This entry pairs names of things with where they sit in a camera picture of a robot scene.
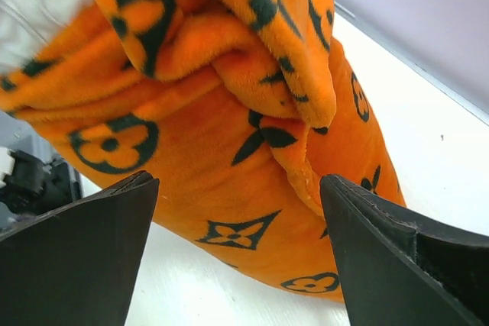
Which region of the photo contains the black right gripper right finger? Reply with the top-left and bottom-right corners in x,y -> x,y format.
320,175 -> 488,326

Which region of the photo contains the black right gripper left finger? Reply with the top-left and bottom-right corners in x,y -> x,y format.
1,172 -> 159,326

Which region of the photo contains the orange patterned plush pillowcase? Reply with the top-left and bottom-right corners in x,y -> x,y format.
1,0 -> 404,302

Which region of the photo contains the white pillow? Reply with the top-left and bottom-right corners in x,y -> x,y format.
1,0 -> 92,72

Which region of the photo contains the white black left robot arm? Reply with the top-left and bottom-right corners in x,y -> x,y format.
1,147 -> 83,231

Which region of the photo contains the aluminium frame rail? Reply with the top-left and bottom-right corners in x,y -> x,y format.
335,1 -> 488,125

